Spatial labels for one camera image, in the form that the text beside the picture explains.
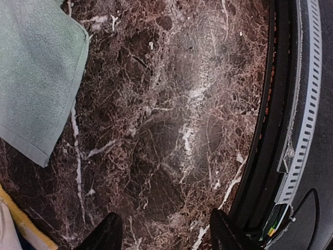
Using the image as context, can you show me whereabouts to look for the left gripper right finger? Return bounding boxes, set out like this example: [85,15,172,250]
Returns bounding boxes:
[209,208,262,250]

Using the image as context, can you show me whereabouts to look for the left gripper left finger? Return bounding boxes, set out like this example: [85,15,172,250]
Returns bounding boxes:
[75,212,123,250]

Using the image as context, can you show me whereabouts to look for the mint green panda towel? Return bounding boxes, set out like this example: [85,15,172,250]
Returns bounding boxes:
[1,1,89,167]

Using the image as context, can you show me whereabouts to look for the small green circuit board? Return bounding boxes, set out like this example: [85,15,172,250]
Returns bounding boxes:
[260,204,289,241]

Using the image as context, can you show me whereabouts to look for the white yellow patterned towel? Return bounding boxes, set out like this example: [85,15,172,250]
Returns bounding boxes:
[1,188,58,249]

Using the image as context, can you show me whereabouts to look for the white slotted cable duct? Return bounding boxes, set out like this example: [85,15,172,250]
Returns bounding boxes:
[274,1,322,205]

